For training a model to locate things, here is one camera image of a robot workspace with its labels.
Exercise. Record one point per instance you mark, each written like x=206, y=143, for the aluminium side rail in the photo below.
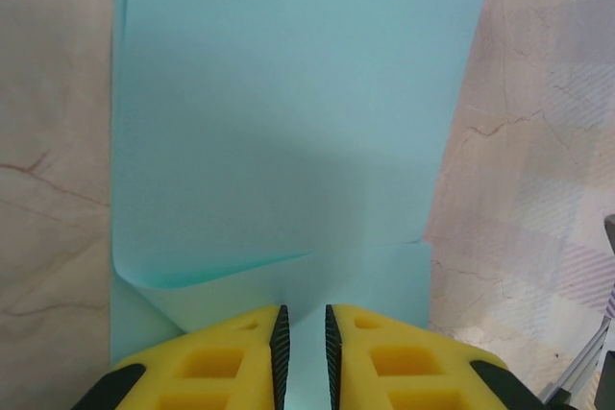
x=579, y=364

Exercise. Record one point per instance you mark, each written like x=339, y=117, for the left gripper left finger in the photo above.
x=206, y=371

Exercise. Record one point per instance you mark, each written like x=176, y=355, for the aluminium frame post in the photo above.
x=610, y=234

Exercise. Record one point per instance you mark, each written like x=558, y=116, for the light blue paper sheet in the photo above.
x=288, y=117

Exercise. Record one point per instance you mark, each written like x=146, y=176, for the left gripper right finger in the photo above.
x=408, y=371

